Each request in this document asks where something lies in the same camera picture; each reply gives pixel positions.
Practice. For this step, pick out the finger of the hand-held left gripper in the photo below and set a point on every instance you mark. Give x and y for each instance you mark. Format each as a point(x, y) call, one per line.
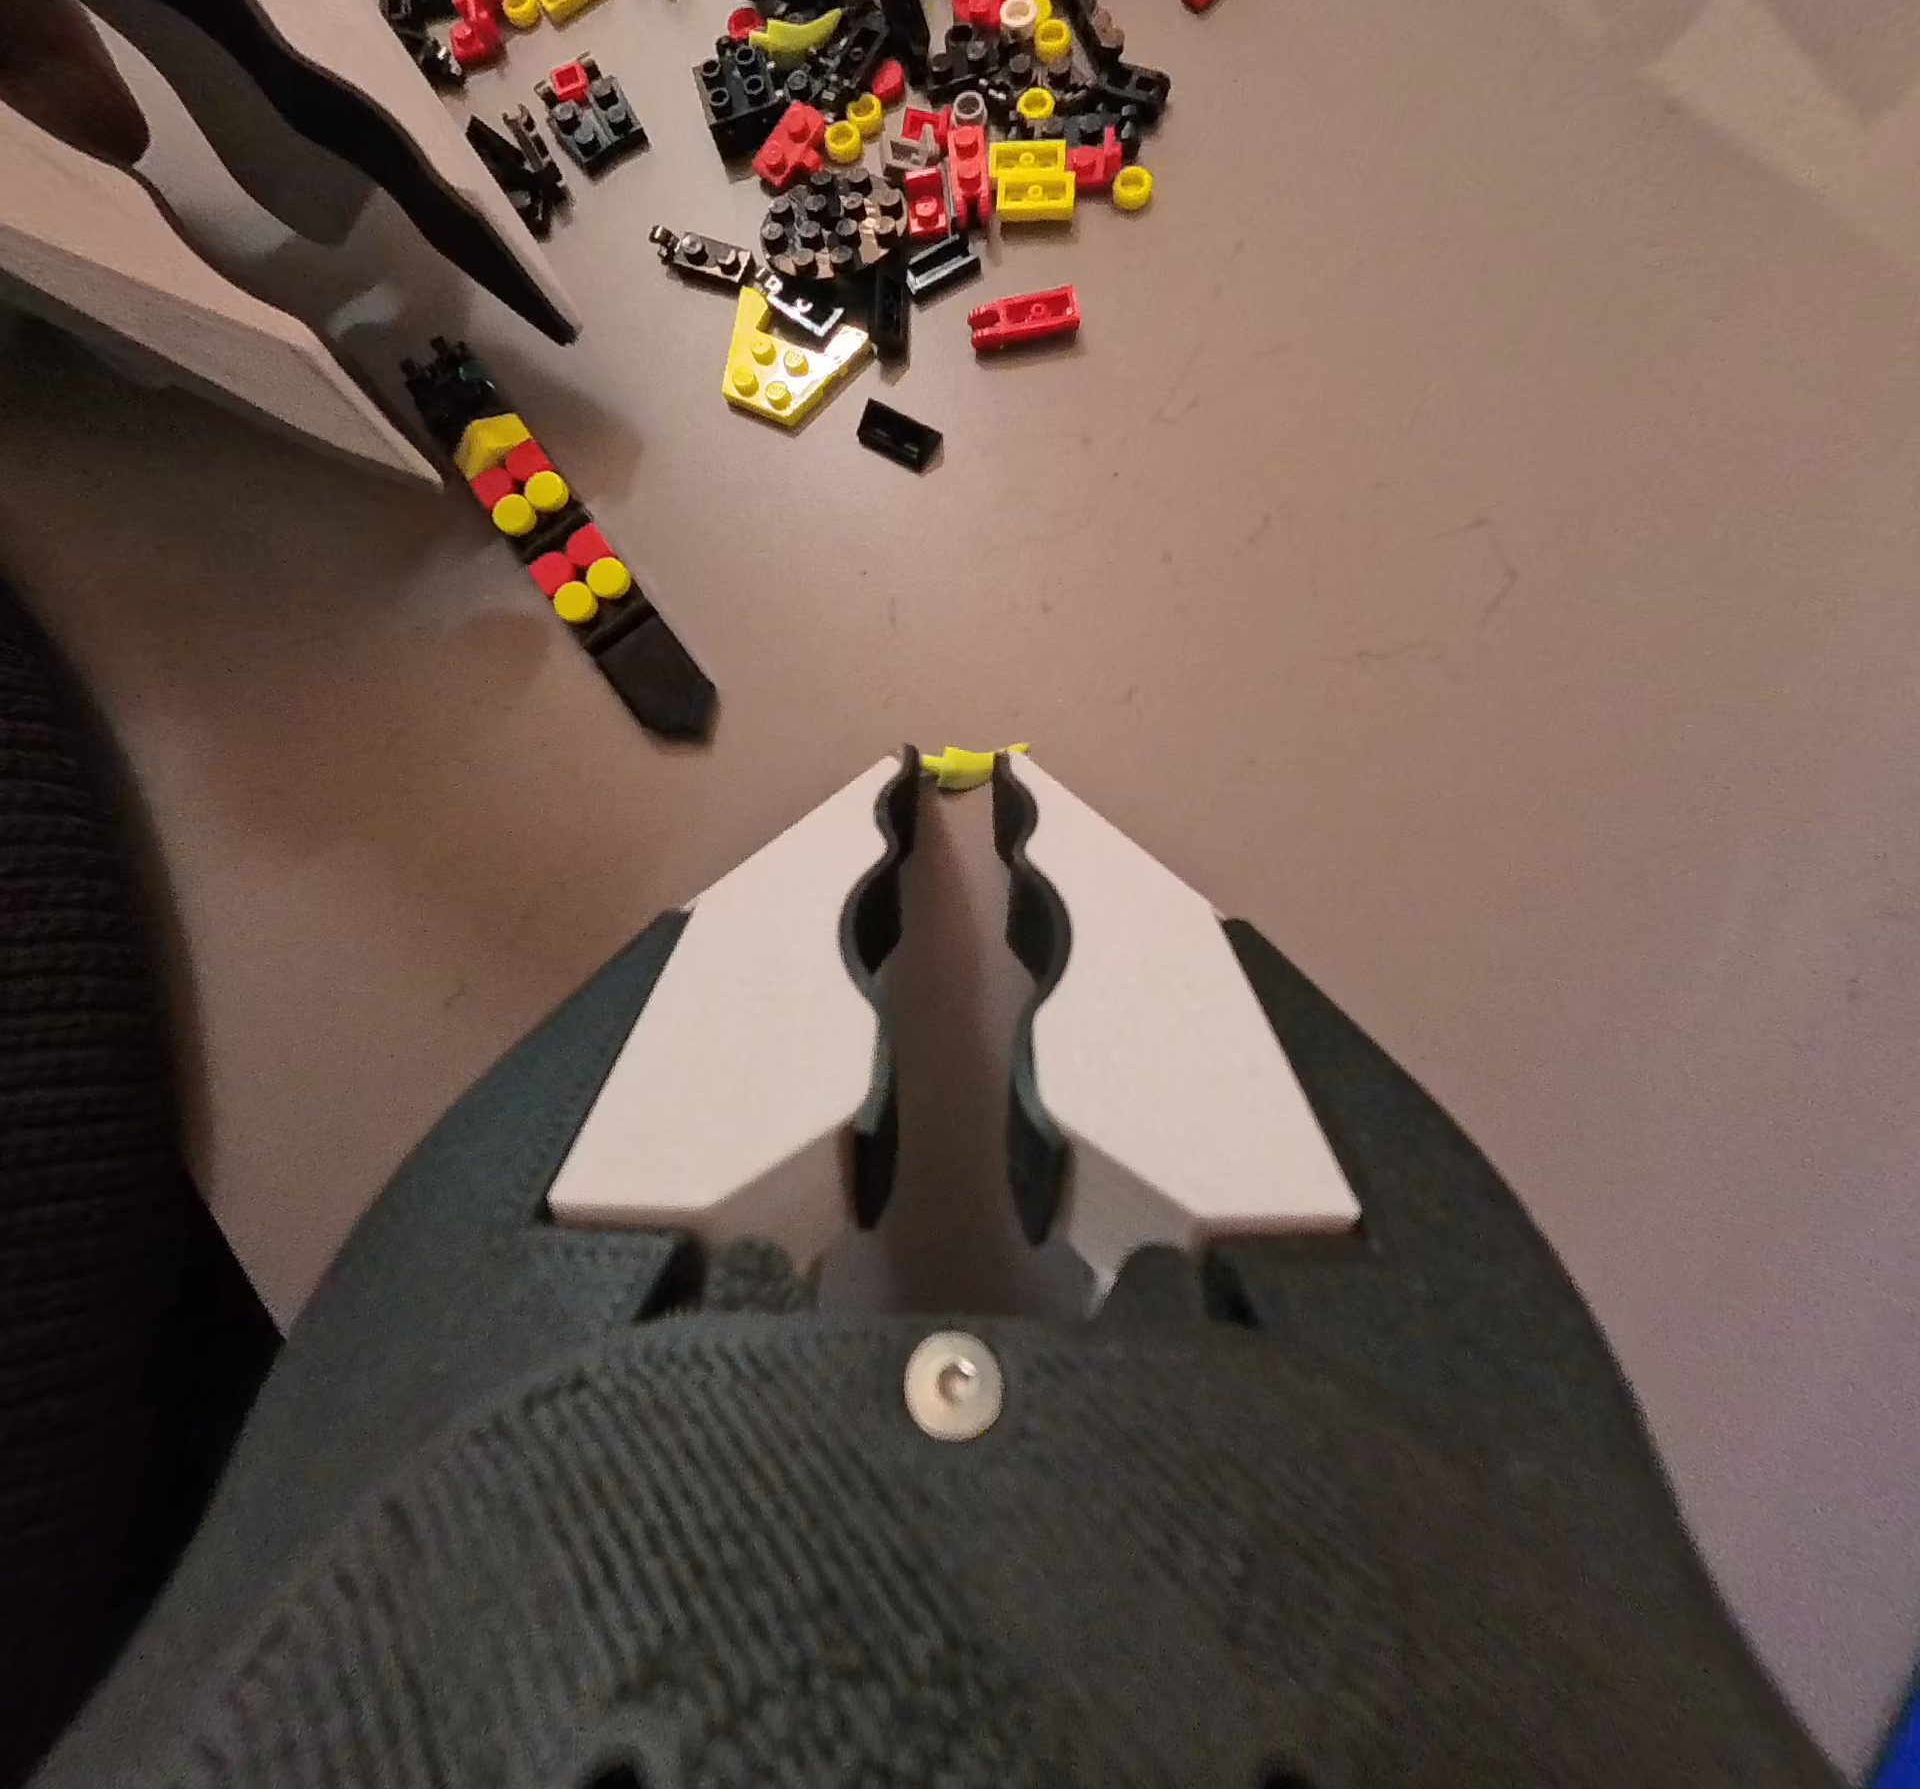
point(181, 319)
point(345, 34)

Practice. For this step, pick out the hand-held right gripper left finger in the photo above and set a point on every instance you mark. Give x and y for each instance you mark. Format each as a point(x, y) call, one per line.
point(736, 1070)

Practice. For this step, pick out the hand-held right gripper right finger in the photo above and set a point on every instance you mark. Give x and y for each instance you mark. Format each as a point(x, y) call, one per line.
point(1185, 1070)

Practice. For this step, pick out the neon yellow lego claw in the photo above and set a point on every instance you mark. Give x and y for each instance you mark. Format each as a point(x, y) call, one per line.
point(961, 765)

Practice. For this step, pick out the partly built lego model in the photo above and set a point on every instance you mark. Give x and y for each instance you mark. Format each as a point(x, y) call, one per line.
point(555, 530)

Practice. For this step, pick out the pile of lego pieces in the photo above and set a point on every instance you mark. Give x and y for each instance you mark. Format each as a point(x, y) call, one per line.
point(902, 63)

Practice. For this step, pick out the black square lego plate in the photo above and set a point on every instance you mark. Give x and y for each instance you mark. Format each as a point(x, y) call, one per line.
point(592, 115)

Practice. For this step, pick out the small black hinge lego piece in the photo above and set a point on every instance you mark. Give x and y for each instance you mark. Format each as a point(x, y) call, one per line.
point(703, 253)

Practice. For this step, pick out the yellow wedge lego plate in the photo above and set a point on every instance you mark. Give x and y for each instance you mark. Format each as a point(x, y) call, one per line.
point(788, 362)

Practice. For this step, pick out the small black lego tile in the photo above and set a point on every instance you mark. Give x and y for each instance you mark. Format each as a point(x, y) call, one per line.
point(896, 432)

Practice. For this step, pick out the red lego plate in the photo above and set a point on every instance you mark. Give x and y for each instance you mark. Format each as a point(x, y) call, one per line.
point(1025, 319)

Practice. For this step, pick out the person's left hand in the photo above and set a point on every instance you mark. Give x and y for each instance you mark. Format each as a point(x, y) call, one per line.
point(60, 63)

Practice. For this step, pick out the person's black knit sweater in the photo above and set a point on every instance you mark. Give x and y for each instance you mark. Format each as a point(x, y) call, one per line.
point(92, 1070)

